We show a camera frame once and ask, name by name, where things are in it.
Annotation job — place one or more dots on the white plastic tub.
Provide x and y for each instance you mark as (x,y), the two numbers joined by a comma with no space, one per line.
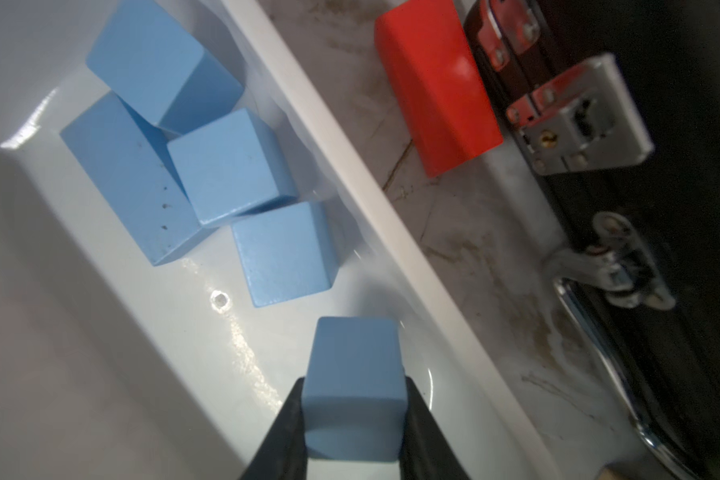
(113,368)

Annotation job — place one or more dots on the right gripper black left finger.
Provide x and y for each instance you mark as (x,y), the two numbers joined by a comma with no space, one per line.
(282,454)

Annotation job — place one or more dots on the blue cube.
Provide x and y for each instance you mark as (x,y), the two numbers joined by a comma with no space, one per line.
(160,70)
(232,166)
(354,398)

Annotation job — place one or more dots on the red block behind tub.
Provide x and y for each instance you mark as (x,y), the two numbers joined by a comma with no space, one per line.
(427,59)

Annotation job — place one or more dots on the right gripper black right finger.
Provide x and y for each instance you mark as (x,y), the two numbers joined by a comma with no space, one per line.
(425,453)

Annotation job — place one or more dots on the black ribbed carrying case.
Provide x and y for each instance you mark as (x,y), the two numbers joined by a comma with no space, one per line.
(615,106)

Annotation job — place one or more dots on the wood cube near case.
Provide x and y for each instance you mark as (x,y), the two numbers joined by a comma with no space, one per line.
(609,473)

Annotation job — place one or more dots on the blue cube isolated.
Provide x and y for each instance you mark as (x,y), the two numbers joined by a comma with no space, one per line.
(286,253)

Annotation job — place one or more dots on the long speckled blue block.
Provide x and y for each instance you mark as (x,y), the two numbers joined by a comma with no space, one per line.
(128,161)

